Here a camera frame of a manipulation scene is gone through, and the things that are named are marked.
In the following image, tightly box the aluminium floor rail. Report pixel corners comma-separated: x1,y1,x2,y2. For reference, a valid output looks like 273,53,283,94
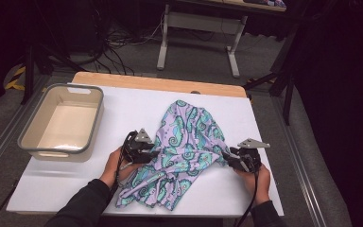
0,75,50,187
270,96,327,227

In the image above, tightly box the tangle of black floor cables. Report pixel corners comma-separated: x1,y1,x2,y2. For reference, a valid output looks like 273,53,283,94
84,6,171,77

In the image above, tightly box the person's left hand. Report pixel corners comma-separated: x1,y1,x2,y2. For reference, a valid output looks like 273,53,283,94
98,146,144,189

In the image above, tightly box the right hand-held gripper black cable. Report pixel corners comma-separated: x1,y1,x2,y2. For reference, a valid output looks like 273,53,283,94
233,169,261,227

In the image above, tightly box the white board table cover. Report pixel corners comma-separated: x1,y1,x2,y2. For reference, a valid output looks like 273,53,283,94
6,83,285,218

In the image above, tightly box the thin black floor cable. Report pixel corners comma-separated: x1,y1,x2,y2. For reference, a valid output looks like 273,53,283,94
0,179,19,227

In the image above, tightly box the light wooden table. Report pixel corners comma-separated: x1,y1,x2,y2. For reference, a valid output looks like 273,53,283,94
71,71,249,98

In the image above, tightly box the person's right hand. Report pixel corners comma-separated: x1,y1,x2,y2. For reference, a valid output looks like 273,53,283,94
233,164,271,206

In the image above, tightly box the yellow black hazard tape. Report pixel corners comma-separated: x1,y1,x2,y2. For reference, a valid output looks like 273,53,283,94
5,65,26,92

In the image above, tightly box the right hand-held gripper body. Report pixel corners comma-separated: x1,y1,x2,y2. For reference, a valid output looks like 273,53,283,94
230,137,271,174

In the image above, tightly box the hand-held gripper black cable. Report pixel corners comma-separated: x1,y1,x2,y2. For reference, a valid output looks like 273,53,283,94
233,169,261,227
108,131,137,202

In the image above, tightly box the colourful cloth on desk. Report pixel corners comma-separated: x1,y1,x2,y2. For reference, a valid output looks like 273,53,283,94
243,0,287,9

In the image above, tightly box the black metal stand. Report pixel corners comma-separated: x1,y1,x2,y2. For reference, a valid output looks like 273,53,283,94
20,44,86,105
242,27,299,126

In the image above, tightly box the left hand-held gripper black cable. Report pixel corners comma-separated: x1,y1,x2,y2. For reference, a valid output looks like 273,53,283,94
108,131,137,202

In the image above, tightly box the purple seahorse print swimsuit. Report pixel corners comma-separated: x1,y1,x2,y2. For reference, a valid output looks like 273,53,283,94
115,99,234,212

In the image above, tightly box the beige plastic basket grey rim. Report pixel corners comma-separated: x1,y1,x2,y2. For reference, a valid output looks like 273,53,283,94
17,82,105,164

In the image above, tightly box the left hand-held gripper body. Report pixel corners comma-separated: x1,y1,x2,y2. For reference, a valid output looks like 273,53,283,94
121,128,156,165

